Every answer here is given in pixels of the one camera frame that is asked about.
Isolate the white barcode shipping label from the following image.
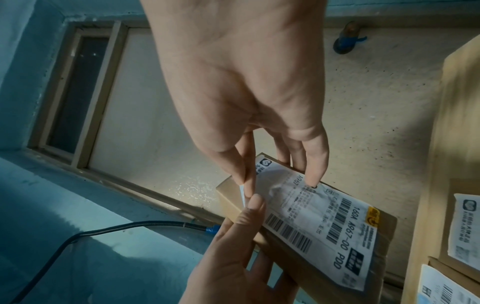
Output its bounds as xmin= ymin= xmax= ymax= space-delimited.
xmin=240 ymin=160 xmax=381 ymax=292
xmin=447 ymin=193 xmax=480 ymax=262
xmin=416 ymin=263 xmax=480 ymax=304

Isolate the wooden window frame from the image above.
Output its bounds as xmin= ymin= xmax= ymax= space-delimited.
xmin=27 ymin=20 xmax=130 ymax=170

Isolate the person's right hand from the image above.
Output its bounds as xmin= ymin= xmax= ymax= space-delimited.
xmin=139 ymin=0 xmax=330 ymax=199

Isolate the large brown cardboard box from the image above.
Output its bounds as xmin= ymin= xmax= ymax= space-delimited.
xmin=404 ymin=35 xmax=480 ymax=304

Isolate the person's left hand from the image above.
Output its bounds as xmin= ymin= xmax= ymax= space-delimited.
xmin=184 ymin=193 xmax=301 ymax=304

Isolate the small brown cardboard box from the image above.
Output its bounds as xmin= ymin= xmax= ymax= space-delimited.
xmin=216 ymin=152 xmax=398 ymax=304

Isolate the blue taped pipe stub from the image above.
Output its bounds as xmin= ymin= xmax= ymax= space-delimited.
xmin=332 ymin=21 xmax=369 ymax=56

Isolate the brown labelled cardboard parcel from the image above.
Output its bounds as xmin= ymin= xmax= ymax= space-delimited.
xmin=415 ymin=255 xmax=480 ymax=304
xmin=436 ymin=177 xmax=480 ymax=275

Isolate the black cable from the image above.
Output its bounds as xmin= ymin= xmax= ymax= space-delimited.
xmin=10 ymin=220 xmax=208 ymax=304

